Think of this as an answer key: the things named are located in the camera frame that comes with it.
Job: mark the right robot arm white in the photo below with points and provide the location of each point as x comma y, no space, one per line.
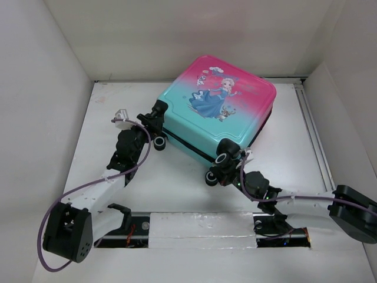
343,209

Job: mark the pink teal kids suitcase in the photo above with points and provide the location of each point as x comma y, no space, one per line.
215,108

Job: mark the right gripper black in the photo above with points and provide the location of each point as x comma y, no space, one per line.
224,173

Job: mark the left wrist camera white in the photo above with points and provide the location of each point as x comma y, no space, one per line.
121,120

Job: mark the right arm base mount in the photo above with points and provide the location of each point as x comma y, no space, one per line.
272,232

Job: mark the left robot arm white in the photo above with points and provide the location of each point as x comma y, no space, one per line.
85,214

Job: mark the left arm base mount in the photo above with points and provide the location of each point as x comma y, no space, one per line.
123,233

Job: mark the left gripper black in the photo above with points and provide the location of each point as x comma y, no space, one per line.
152,125

